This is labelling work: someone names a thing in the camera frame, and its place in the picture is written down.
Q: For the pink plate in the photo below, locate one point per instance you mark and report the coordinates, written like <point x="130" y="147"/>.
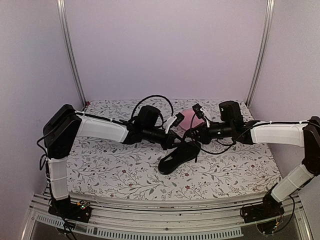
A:
<point x="186" y="122"/>

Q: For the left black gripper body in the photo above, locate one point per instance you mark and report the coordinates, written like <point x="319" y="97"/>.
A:
<point x="166" y="144"/>

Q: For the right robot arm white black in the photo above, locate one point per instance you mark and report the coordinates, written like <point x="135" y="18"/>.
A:
<point x="304" y="134"/>

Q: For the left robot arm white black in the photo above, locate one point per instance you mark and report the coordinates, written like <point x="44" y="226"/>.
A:
<point x="67" y="124"/>

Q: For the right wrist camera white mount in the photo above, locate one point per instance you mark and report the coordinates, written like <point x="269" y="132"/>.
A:
<point x="202" y="113"/>

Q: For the right aluminium frame post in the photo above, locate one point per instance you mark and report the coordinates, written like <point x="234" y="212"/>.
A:
<point x="267" y="25"/>

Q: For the black shoe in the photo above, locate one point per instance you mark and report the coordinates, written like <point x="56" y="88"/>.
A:
<point x="167" y="165"/>

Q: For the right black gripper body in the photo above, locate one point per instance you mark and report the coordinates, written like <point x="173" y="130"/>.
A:
<point x="207" y="137"/>

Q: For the left aluminium frame post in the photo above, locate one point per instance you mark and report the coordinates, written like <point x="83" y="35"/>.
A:
<point x="62" y="13"/>

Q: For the floral patterned table mat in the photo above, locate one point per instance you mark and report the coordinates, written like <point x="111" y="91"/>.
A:
<point x="105" y="168"/>

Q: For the aluminium frame post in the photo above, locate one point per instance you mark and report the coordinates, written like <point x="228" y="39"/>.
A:
<point x="62" y="13"/>
<point x="267" y="25"/>

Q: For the black shoelace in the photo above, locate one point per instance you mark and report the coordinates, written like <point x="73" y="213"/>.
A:
<point x="190" y="140"/>

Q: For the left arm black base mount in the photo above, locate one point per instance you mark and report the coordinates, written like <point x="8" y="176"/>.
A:
<point x="70" y="211"/>

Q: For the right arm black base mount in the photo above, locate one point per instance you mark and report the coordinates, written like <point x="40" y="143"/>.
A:
<point x="258" y="212"/>

